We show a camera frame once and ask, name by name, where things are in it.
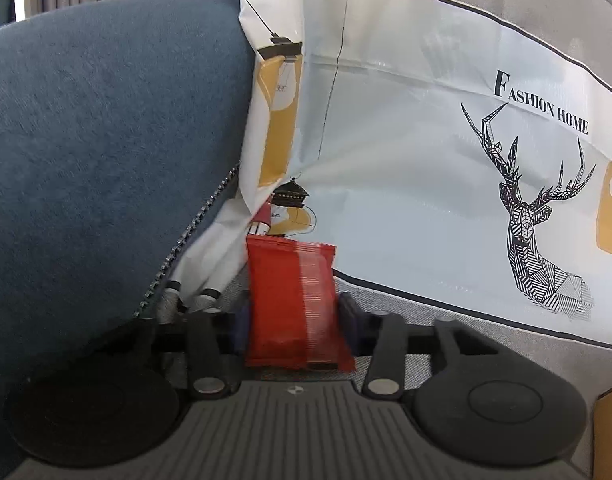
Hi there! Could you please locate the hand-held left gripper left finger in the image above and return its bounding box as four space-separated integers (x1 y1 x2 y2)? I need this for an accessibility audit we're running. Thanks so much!
100 304 251 402

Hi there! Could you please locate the deer print grey white cloth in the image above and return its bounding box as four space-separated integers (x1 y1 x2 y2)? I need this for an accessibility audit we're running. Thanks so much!
156 0 612 352

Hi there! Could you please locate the red snack packet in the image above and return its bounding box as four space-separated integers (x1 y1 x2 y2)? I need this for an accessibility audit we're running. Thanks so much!
245 235 357 374

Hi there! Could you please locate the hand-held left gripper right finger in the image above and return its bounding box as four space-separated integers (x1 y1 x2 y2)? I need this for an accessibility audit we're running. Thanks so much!
338 292 512 402

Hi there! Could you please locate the brown cardboard box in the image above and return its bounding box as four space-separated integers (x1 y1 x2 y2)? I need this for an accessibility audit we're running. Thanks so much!
592 382 612 480

